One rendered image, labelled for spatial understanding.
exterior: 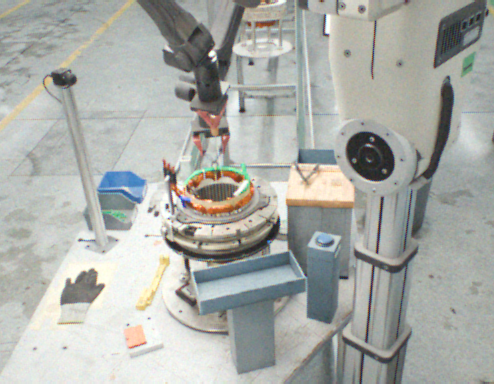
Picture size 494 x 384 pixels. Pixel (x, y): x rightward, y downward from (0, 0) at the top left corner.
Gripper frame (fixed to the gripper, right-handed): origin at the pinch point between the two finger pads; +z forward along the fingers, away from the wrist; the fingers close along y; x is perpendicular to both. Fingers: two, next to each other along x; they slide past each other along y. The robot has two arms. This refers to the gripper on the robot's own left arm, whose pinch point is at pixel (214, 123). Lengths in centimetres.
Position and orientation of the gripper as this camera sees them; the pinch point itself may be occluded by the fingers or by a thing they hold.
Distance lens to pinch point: 135.3
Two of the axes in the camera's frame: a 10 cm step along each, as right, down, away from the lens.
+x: 9.4, 2.1, -2.6
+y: -3.3, 7.5, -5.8
